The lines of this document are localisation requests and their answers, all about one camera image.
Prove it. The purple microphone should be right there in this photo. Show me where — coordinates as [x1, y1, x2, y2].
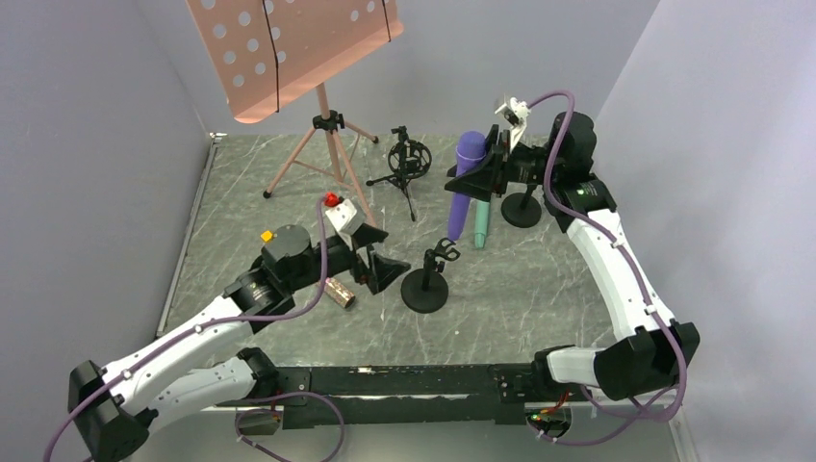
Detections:
[446, 131, 486, 242]

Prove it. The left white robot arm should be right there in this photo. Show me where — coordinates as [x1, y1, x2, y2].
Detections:
[68, 222, 411, 461]

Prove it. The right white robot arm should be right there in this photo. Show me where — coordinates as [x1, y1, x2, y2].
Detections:
[445, 113, 700, 400]

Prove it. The black round-base mic stand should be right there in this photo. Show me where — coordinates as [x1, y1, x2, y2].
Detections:
[400, 238, 461, 315]

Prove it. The pink music stand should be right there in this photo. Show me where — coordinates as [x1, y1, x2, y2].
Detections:
[187, 0, 404, 224]

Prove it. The teal microphone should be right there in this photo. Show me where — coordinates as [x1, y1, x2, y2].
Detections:
[474, 200, 491, 249]

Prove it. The glitter silver microphone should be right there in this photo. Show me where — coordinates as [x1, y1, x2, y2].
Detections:
[324, 277, 356, 310]

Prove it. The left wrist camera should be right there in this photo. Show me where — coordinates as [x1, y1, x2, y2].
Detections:
[323, 192, 366, 235]

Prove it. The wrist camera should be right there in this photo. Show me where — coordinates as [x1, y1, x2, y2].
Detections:
[323, 192, 366, 235]
[494, 95, 530, 148]

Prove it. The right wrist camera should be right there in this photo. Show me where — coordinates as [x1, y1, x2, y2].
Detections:
[494, 95, 530, 148]

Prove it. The black tripod shock mount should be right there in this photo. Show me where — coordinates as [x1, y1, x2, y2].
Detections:
[366, 125, 433, 221]

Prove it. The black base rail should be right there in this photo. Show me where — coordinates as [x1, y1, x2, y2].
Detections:
[213, 363, 575, 429]

